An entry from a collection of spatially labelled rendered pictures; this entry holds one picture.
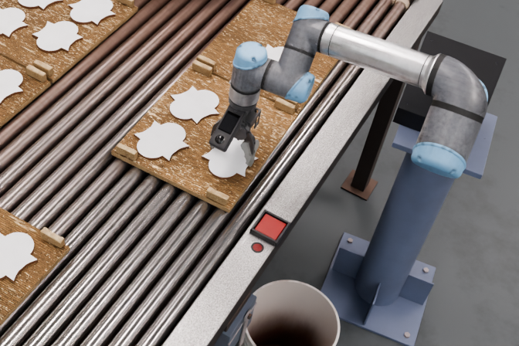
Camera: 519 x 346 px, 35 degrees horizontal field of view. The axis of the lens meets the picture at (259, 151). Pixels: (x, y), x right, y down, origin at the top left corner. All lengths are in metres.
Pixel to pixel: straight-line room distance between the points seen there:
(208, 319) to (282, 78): 0.57
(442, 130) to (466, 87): 0.10
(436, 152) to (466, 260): 1.61
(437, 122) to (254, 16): 0.98
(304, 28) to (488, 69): 0.72
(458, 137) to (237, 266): 0.60
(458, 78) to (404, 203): 0.92
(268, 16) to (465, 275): 1.33
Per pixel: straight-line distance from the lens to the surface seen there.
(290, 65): 1.88
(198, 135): 2.18
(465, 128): 1.77
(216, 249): 1.97
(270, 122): 2.24
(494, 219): 3.52
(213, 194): 2.02
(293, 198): 2.10
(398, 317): 3.07
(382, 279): 2.94
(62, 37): 2.44
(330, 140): 2.27
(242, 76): 1.90
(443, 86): 1.78
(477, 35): 4.40
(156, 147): 2.13
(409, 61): 1.81
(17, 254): 1.93
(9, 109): 2.24
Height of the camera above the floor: 2.51
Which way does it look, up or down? 47 degrees down
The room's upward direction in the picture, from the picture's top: 12 degrees clockwise
